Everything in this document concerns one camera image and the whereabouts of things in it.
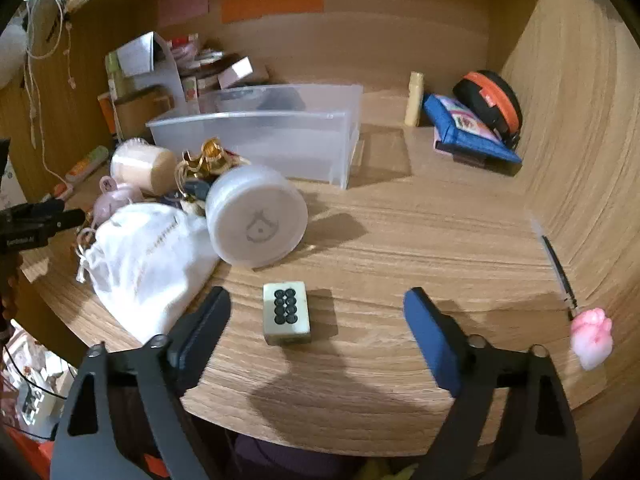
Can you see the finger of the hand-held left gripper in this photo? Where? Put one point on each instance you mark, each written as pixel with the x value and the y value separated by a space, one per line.
pixel 55 216

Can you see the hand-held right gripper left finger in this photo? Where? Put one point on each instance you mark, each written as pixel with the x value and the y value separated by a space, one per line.
pixel 200 331

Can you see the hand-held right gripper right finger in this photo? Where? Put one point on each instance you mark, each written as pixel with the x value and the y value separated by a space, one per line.
pixel 432 340

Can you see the small pink pot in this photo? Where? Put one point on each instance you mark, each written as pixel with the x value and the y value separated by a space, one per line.
pixel 117 200

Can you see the mahjong tile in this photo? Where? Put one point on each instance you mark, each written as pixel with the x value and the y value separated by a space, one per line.
pixel 285 312

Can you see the jar with wooden lid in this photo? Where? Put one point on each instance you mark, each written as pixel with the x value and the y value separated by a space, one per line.
pixel 140 165

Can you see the white round container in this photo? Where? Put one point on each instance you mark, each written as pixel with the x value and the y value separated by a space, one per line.
pixel 255 215

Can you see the gold hair clip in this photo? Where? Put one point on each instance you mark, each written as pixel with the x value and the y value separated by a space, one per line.
pixel 207 152

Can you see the clear plastic storage box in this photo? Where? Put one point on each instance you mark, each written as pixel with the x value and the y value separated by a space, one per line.
pixel 250 145

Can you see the wooden desktop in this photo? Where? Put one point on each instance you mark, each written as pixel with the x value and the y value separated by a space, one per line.
pixel 400 260

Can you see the small orange tube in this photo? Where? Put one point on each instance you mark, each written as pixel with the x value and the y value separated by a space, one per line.
pixel 59 192

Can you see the orange and green tube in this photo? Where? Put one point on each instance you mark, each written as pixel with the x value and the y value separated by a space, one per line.
pixel 87 163

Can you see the orange packet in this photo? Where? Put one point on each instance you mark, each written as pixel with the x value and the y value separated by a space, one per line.
pixel 103 108

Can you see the purple cloth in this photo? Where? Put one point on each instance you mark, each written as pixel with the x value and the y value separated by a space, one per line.
pixel 280 460

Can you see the pen with pink paw topper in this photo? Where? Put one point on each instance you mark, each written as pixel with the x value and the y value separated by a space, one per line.
pixel 592 337

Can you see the fruit print box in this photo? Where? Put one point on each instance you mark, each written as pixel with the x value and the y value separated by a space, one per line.
pixel 191 95

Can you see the blue zip pouch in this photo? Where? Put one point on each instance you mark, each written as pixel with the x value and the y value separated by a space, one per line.
pixel 470 132

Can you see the pile of small packets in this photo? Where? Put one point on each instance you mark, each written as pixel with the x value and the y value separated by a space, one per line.
pixel 195 52

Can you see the small pink and white box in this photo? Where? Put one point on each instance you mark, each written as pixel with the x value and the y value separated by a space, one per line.
pixel 235 71

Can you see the cream yellow block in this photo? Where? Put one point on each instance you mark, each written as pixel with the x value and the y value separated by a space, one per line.
pixel 414 97

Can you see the pink sticky note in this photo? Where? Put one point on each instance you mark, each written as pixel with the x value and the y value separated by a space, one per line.
pixel 182 5

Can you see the black and orange round case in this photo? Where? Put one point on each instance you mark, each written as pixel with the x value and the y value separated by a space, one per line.
pixel 492 95

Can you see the orange sticky note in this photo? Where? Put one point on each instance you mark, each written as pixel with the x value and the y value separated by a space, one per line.
pixel 272 3

